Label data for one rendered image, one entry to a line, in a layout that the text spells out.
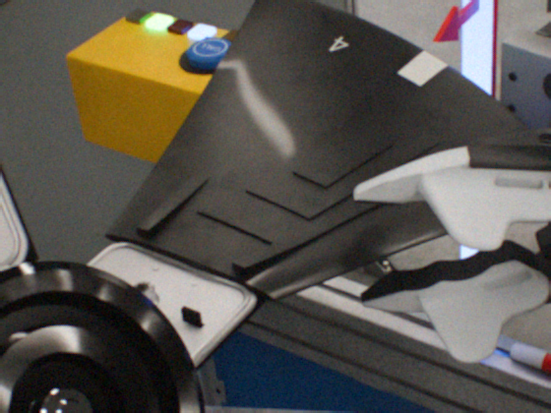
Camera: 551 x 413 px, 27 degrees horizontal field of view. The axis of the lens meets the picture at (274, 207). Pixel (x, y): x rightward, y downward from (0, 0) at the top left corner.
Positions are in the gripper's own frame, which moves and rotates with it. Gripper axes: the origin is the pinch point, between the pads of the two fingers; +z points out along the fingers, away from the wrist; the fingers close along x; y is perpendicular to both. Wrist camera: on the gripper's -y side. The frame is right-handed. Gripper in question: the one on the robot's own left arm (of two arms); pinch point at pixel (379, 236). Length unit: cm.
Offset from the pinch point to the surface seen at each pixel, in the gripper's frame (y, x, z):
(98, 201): -80, 64, 32
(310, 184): -3.3, -1.1, 3.1
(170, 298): 3.9, -1.3, 10.2
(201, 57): -37.0, 13.3, 10.7
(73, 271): 9.6, -9.1, 12.6
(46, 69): -79, 41, 34
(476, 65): -22.7, 6.7, -9.2
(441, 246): -132, 133, -25
